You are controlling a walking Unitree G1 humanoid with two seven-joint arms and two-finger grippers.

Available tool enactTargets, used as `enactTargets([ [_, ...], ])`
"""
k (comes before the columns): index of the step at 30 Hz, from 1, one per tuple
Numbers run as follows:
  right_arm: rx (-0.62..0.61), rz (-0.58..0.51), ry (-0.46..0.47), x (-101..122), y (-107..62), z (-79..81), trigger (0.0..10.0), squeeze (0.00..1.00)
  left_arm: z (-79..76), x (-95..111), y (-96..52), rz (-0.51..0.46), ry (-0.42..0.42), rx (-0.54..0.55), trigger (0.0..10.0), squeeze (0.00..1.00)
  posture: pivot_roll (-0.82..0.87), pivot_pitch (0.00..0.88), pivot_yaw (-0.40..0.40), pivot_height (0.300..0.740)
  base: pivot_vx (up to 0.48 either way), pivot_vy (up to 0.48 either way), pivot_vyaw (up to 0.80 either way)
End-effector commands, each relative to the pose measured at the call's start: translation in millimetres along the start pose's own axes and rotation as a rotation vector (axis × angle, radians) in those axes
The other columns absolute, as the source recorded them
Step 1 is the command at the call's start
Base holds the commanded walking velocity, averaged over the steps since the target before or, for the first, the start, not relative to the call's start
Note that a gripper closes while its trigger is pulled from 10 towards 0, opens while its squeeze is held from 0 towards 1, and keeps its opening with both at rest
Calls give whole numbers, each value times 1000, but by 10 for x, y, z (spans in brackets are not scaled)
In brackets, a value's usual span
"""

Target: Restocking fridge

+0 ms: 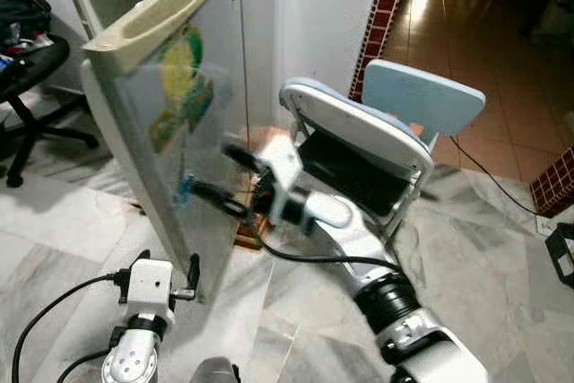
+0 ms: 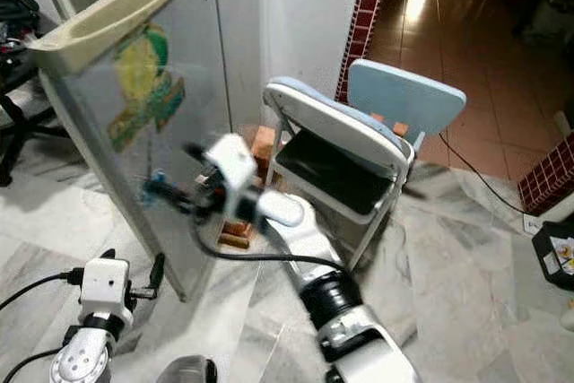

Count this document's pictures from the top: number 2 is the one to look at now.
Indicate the black tray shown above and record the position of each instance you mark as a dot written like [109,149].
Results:
[554,257]

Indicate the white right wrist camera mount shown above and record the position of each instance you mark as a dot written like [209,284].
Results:
[231,161]

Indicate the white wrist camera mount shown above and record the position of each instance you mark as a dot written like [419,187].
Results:
[231,161]
[105,286]

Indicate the black office chair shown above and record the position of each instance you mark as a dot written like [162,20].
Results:
[13,78]

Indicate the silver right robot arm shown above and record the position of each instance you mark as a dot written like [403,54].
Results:
[323,266]

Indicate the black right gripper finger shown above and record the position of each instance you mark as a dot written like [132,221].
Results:
[170,193]
[195,151]

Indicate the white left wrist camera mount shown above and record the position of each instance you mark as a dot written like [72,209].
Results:
[105,286]

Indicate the blue folding chair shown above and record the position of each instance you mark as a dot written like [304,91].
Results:
[341,132]

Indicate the grey left robot leg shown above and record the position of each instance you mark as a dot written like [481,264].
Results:
[186,371]

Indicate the black bag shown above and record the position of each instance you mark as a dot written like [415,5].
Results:
[18,15]

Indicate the silver fridge with green print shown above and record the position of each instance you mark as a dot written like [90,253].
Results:
[134,141]

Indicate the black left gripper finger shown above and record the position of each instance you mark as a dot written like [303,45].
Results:
[158,271]
[108,255]

